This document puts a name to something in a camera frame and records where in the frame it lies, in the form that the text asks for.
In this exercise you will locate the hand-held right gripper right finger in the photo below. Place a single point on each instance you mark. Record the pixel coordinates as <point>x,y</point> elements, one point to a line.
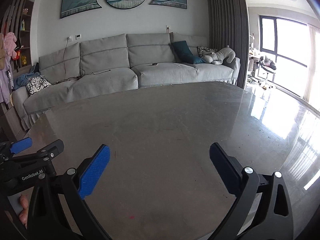
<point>225,170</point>

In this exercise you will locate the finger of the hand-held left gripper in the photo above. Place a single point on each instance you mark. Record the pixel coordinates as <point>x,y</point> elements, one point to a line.
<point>21,146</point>
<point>50,150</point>

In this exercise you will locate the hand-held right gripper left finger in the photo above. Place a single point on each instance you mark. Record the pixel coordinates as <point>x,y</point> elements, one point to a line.
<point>95,172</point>

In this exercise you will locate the person's left hand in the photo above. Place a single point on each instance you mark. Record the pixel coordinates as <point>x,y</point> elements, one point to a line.
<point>23,210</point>

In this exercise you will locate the purple hanging garment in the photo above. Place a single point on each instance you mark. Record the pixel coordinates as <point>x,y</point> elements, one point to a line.
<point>5,85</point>

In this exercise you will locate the large floral cushion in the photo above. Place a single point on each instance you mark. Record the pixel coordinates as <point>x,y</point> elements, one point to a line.
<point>37,83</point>

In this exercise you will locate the blue blanket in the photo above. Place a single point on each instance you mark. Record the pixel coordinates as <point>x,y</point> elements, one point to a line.
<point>23,78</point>

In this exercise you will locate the grey fabric sofa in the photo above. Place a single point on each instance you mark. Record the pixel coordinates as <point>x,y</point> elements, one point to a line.
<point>112,77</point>

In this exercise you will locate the pink hanging garment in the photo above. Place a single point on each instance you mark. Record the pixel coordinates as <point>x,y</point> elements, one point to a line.
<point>10,43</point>

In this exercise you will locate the wooden shelf unit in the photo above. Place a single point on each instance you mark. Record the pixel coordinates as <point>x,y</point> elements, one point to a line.
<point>25,37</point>

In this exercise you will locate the balcony chair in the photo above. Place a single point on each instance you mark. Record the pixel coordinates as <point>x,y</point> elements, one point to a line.
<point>267,66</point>

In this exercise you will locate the grey plush elephant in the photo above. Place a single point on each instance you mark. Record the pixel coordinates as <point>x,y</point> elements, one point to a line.
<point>225,53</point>

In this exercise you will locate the small floral cushion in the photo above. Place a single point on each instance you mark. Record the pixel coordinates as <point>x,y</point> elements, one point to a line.
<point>203,51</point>

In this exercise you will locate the teal cushion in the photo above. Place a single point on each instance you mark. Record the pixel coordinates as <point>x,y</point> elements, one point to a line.
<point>182,50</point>

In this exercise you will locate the balcony window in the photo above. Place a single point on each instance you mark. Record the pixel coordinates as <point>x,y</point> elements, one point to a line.
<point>290,55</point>

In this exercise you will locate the grey curtain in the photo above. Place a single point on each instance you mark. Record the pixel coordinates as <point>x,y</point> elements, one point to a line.
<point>225,17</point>

